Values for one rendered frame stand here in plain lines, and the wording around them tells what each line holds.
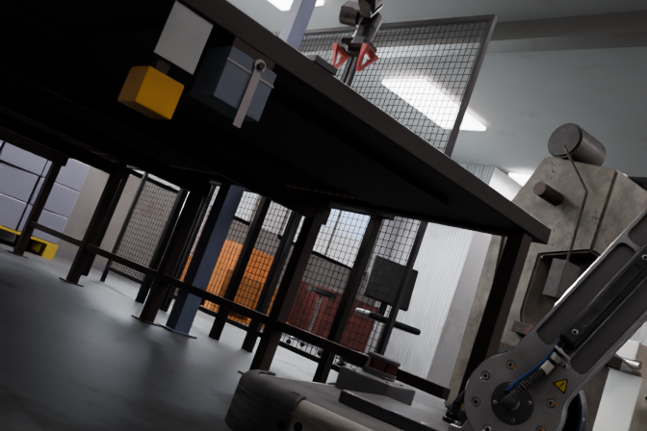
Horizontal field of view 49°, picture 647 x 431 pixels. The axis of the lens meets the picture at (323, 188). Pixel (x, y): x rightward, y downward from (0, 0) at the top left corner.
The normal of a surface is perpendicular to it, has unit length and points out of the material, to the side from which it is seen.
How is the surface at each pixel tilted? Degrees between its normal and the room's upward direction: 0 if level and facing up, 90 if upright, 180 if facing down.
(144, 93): 90
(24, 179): 90
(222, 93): 90
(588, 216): 90
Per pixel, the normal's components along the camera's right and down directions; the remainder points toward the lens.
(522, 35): -0.68, -0.36
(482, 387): -0.41, -0.30
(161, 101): 0.66, 0.11
